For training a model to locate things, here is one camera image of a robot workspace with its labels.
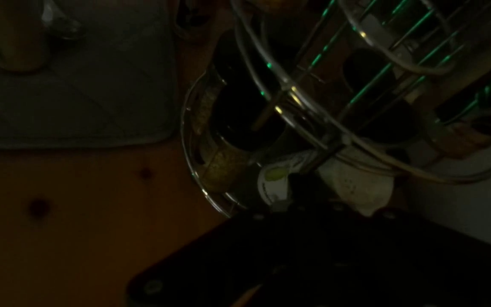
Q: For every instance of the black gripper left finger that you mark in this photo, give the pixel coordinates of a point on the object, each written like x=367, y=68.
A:
x=217, y=262

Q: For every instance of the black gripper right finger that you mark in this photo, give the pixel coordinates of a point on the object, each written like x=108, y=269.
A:
x=416, y=262

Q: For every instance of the white spice bottle red label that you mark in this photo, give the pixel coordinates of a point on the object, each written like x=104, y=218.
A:
x=358, y=185

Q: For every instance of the grey quilted mat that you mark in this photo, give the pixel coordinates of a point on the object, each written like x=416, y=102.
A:
x=86, y=91

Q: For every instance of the small silver metal object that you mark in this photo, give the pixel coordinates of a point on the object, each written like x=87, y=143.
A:
x=60, y=20

